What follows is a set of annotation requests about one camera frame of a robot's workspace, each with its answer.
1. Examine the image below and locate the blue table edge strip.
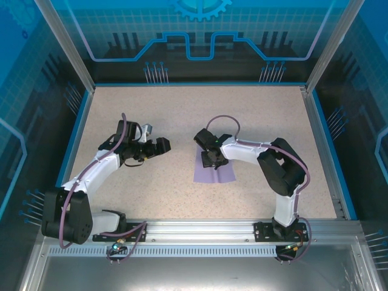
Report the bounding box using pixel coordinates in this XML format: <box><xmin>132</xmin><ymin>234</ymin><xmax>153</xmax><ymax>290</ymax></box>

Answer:
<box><xmin>54</xmin><ymin>89</ymin><xmax>95</xmax><ymax>189</ymax></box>
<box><xmin>311</xmin><ymin>90</ymin><xmax>358</xmax><ymax>221</ymax></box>

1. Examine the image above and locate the metal front panel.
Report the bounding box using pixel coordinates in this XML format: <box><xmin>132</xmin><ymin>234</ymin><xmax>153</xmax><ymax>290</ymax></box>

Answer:
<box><xmin>16</xmin><ymin>235</ymin><xmax>386</xmax><ymax>291</ymax></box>

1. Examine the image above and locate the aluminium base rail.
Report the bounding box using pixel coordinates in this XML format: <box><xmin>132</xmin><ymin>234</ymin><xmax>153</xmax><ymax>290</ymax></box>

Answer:
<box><xmin>41</xmin><ymin>218</ymin><xmax>364</xmax><ymax>242</ymax></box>

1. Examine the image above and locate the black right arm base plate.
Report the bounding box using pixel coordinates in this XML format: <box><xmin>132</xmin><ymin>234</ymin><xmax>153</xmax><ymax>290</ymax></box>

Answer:
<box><xmin>253</xmin><ymin>221</ymin><xmax>307</xmax><ymax>243</ymax></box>

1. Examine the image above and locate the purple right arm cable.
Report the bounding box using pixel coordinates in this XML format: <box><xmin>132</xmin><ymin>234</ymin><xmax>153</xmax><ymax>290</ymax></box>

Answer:
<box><xmin>206</xmin><ymin>114</ymin><xmax>313</xmax><ymax>264</ymax></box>

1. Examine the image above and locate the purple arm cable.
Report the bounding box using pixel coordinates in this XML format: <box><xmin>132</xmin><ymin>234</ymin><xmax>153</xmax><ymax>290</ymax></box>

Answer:
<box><xmin>206</xmin><ymin>114</ymin><xmax>313</xmax><ymax>264</ymax></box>
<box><xmin>59</xmin><ymin>112</ymin><xmax>149</xmax><ymax>265</ymax></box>

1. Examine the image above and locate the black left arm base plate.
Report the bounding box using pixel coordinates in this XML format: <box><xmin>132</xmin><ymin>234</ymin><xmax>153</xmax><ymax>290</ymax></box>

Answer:
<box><xmin>92</xmin><ymin>222</ymin><xmax>149</xmax><ymax>243</ymax></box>

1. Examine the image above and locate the slotted cable duct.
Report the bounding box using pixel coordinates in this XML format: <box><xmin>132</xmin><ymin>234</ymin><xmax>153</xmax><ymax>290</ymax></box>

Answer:
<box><xmin>47</xmin><ymin>246</ymin><xmax>284</xmax><ymax>257</ymax></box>

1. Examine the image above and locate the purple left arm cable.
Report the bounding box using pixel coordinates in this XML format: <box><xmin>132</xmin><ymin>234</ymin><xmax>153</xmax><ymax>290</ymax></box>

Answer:
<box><xmin>59</xmin><ymin>112</ymin><xmax>149</xmax><ymax>265</ymax></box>

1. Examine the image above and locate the aluminium side rail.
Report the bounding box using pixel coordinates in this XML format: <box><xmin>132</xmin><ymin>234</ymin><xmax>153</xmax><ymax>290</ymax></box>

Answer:
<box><xmin>299</xmin><ymin>85</ymin><xmax>347</xmax><ymax>219</ymax></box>

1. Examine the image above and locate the cable connector with green light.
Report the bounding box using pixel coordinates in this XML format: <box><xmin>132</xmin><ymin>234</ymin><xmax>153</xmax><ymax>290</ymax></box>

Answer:
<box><xmin>110</xmin><ymin>238</ymin><xmax>127</xmax><ymax>253</ymax></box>
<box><xmin>283</xmin><ymin>241</ymin><xmax>304</xmax><ymax>252</ymax></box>

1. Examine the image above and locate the aluminium frame post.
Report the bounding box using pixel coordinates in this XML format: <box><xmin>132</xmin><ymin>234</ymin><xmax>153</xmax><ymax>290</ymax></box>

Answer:
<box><xmin>33</xmin><ymin>0</ymin><xmax>96</xmax><ymax>93</ymax></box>
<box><xmin>304</xmin><ymin>0</ymin><xmax>366</xmax><ymax>93</ymax></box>

